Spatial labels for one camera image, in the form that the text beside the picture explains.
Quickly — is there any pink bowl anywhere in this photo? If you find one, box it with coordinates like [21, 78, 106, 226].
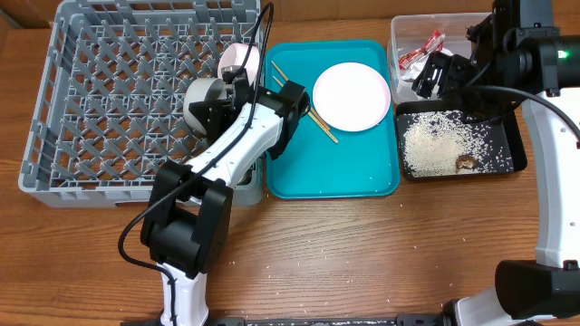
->
[217, 43, 260, 86]

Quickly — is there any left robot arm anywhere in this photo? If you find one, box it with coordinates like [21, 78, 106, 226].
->
[140, 72, 310, 325]

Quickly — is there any teal plastic serving tray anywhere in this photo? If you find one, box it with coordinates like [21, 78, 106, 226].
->
[265, 40, 401, 199]

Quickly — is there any white rice pile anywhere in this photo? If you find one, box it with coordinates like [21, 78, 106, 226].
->
[397, 110, 515, 179]

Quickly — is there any brown food scrap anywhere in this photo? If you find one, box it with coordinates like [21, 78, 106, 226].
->
[455, 155, 479, 174]

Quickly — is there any white napkin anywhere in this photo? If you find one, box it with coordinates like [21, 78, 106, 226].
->
[398, 48, 453, 82]

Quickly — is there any clear plastic storage bin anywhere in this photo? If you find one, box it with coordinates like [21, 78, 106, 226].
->
[387, 12, 489, 104]

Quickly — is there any grey bowl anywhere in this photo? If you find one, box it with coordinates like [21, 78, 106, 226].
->
[183, 78, 227, 135]

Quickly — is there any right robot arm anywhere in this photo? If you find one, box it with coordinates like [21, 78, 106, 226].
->
[412, 1, 579, 325]

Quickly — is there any red snack wrapper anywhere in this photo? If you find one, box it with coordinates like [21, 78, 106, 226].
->
[398, 31, 446, 70]

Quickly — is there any grey plastic dish rack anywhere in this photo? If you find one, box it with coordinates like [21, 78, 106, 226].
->
[18, 0, 260, 207]

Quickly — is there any large pink plate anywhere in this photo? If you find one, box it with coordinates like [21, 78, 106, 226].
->
[313, 62, 391, 132]

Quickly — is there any long wooden chopstick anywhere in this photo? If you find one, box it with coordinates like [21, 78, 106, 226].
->
[273, 76, 339, 144]

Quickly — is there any short-looking wooden chopstick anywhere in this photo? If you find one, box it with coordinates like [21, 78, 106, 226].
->
[270, 61, 330, 130]

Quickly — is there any black rectangular tray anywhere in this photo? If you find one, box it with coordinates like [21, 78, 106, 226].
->
[395, 101, 527, 181]

